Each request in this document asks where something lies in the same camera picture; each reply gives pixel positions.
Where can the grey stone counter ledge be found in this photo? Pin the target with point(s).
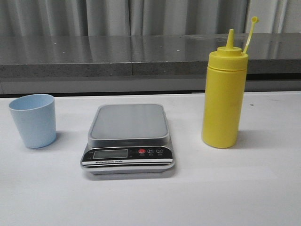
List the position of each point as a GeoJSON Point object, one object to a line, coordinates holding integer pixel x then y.
{"type": "Point", "coordinates": [120, 65]}

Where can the grey pleated curtain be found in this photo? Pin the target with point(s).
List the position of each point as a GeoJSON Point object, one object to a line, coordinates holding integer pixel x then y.
{"type": "Point", "coordinates": [145, 17]}

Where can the silver electronic kitchen scale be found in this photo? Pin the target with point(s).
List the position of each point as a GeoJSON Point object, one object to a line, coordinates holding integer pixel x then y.
{"type": "Point", "coordinates": [128, 138]}

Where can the light blue plastic cup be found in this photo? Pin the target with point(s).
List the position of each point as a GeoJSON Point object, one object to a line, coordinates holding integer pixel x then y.
{"type": "Point", "coordinates": [34, 117]}

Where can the yellow squeeze bottle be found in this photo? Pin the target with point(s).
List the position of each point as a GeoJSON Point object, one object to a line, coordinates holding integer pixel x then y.
{"type": "Point", "coordinates": [225, 85]}

